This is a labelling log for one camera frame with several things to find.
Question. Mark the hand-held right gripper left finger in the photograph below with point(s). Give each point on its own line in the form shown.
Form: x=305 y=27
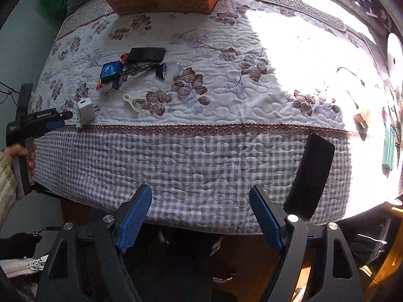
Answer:
x=134 y=218

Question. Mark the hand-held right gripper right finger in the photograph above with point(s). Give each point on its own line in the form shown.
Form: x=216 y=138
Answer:
x=266 y=220

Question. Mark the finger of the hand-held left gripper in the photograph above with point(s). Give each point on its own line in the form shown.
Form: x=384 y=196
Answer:
x=54 y=125
x=66 y=115

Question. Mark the green white small packet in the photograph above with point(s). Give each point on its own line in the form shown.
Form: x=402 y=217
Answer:
x=77 y=120

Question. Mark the white charger plug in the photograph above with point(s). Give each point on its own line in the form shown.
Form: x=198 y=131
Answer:
x=87 y=110

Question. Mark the small orange white box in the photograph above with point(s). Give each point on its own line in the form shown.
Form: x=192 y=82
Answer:
x=100 y=87

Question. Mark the blue tissue packet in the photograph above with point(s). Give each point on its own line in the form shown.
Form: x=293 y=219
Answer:
x=110 y=70

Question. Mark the white plastic clip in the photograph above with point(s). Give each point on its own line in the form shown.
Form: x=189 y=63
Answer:
x=132 y=102

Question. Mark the red lighter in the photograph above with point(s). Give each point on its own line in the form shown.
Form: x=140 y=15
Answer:
x=124 y=57

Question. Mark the black marker pen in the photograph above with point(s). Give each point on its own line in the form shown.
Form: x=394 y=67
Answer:
x=141 y=68

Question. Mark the black power bank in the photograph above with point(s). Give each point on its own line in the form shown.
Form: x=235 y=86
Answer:
x=146 y=55

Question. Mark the person's left hand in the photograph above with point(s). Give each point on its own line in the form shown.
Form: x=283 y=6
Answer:
x=30 y=163

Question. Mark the wooden desk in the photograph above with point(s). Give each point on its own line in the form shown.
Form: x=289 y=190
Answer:
x=74 y=209

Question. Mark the black smartphone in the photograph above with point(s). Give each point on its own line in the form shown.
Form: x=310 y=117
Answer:
x=310 y=176

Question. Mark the quilted leaf print blanket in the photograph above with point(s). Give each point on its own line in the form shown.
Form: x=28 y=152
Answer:
x=204 y=151

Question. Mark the white plastic buckle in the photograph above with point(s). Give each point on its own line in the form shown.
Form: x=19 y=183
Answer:
x=37 y=263

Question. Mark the small brown box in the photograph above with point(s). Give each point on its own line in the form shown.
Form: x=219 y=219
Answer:
x=361 y=119

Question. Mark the teal flat case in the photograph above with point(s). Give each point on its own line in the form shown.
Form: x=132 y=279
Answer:
x=389 y=151

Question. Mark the white round object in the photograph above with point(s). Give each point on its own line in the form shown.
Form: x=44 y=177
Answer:
x=395 y=55

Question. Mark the wooden furniture frame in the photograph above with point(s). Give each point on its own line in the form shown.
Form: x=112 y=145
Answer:
x=388 y=258

